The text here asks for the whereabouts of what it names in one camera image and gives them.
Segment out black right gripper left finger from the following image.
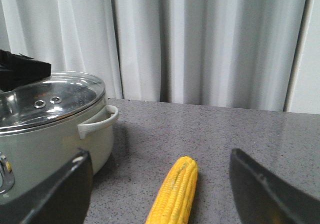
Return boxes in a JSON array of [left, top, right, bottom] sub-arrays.
[[0, 150, 93, 224]]

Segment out white curtain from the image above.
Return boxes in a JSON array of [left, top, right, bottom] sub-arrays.
[[0, 0, 320, 114]]

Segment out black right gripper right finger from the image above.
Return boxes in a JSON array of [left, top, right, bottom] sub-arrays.
[[229, 149, 320, 224]]

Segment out yellow corn cob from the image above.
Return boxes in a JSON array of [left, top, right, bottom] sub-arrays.
[[146, 156, 199, 224]]

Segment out glass pot lid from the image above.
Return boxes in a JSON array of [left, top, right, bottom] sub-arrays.
[[0, 71, 106, 136]]

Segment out pale green electric pot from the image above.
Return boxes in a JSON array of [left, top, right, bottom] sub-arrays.
[[0, 99, 119, 205]]

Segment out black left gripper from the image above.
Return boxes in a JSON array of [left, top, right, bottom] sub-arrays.
[[0, 50, 52, 92]]

